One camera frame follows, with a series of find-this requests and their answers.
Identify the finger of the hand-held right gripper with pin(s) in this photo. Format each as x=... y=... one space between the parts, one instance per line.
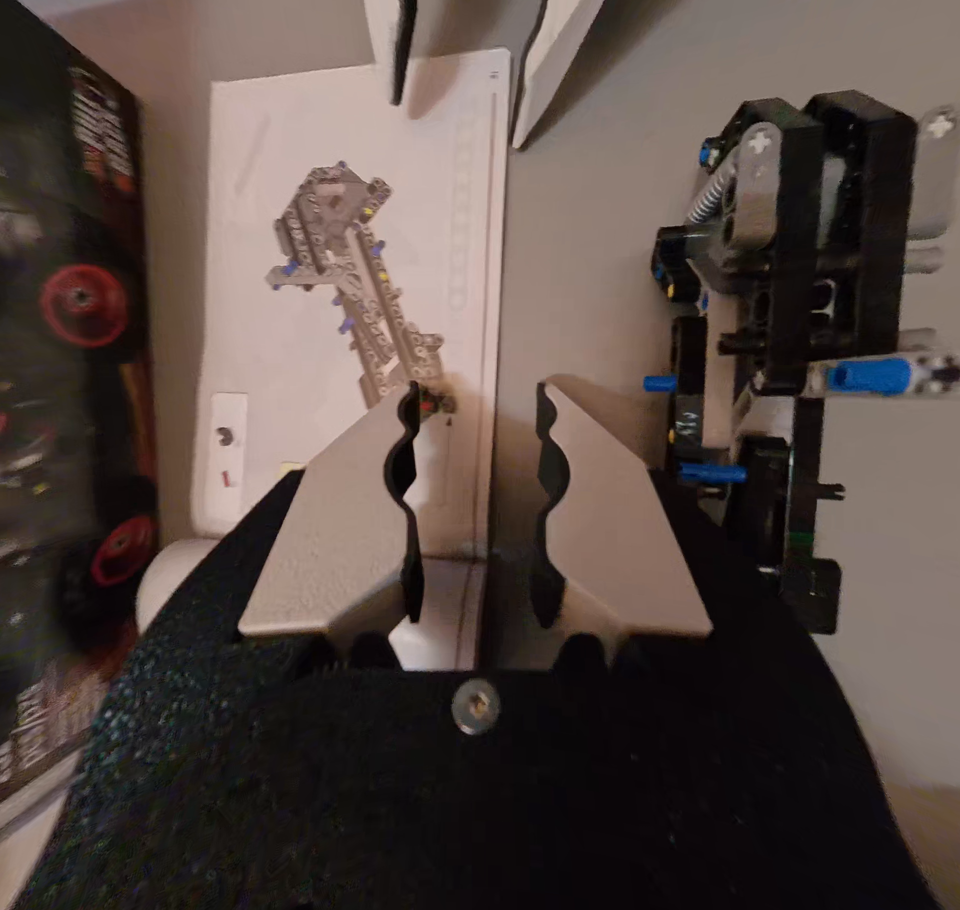
x=379 y=2
x=570 y=9

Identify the black toy set box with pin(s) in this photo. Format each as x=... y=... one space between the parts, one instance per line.
x=45 y=174

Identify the grey desk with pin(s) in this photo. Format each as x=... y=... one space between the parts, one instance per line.
x=600 y=249

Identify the white instruction booklet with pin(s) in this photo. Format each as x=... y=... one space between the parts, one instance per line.
x=247 y=174

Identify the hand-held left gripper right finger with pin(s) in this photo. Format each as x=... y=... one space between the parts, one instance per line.
x=622 y=535

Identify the black brick model assembly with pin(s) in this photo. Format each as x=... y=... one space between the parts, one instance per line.
x=795 y=249

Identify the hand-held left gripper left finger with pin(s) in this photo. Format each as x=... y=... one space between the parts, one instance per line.
x=330 y=535

